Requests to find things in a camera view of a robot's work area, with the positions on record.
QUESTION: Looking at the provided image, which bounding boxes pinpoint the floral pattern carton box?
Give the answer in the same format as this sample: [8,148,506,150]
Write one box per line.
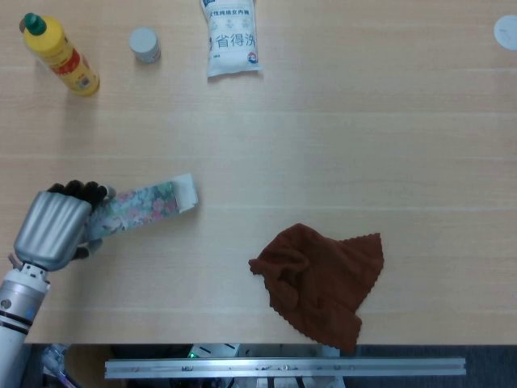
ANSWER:
[85,173,200,244]

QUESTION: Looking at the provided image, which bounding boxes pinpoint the white detergent refill pouch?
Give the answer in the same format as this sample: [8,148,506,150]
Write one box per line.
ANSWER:
[200,0,263,82]

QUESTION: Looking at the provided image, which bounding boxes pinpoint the yellow bottle green cap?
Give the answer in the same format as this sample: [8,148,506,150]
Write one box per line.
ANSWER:
[18,12,101,97]

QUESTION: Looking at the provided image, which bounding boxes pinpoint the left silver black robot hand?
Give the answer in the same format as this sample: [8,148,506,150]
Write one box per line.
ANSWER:
[13,179,117,272]

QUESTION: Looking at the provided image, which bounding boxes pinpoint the white round desk grommet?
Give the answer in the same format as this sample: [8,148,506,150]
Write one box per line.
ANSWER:
[493,14,517,51]

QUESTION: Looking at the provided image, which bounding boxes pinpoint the small white jar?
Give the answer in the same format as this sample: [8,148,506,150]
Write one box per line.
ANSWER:
[128,27,162,65]

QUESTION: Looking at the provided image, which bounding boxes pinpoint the bundle of cables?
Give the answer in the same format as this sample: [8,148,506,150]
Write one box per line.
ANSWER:
[40,344,78,388]

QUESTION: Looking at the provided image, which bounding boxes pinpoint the aluminium profile rail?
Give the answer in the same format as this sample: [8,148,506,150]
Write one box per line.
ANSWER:
[104,356,468,380]

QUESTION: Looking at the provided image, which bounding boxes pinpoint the brown cloth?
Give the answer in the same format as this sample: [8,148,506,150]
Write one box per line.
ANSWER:
[248,222,385,356]

